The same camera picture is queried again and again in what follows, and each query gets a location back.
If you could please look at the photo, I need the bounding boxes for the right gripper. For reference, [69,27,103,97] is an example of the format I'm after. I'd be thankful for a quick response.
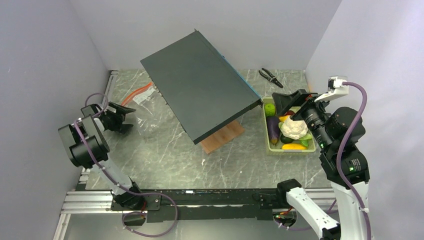
[271,87,334,149]

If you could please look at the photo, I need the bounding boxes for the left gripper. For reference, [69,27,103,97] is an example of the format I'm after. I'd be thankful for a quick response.
[102,102,136,135]

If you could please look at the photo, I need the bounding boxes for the clear zip top bag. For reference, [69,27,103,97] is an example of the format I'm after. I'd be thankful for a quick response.
[121,82,174,135]

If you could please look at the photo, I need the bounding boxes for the light green plastic basket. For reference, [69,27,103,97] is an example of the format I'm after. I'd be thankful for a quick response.
[261,96,317,155]

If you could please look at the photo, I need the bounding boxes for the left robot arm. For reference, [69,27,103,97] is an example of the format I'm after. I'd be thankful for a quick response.
[58,102,147,210]

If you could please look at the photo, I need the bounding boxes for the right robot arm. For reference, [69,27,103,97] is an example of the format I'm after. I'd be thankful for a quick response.
[272,89,373,240]

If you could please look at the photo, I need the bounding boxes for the red apple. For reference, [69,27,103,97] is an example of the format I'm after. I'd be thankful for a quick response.
[284,110,295,116]

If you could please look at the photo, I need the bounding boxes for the green lime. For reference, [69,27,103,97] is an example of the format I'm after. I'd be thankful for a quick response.
[263,103,276,117]

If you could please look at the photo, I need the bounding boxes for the yellow pepper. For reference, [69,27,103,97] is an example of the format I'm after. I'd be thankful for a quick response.
[278,115,291,122]

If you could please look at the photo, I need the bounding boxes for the purple eggplant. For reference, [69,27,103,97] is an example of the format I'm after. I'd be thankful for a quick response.
[265,116,280,146]

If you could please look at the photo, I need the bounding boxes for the black pliers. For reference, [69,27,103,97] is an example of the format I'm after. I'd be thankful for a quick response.
[258,68,284,89]

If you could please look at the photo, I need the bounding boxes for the white cauliflower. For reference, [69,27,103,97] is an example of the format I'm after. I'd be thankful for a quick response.
[278,118,309,140]

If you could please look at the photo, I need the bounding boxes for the dark green cucumber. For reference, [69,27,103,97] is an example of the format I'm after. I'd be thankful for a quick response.
[280,134,294,144]

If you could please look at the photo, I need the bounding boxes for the yellow corn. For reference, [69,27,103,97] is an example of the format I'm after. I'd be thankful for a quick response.
[281,143,308,151]

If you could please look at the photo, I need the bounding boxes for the wooden base board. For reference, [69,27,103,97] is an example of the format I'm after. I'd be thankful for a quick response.
[200,120,245,155]

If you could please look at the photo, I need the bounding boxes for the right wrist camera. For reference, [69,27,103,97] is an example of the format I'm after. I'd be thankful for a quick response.
[314,75,349,103]

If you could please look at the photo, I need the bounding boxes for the dark grey network switch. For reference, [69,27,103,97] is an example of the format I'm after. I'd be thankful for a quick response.
[140,30,262,145]

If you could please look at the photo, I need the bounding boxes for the aluminium frame profile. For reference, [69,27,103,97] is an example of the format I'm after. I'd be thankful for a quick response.
[52,69,119,240]

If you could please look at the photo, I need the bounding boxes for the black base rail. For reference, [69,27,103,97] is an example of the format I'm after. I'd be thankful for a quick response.
[110,187,299,223]

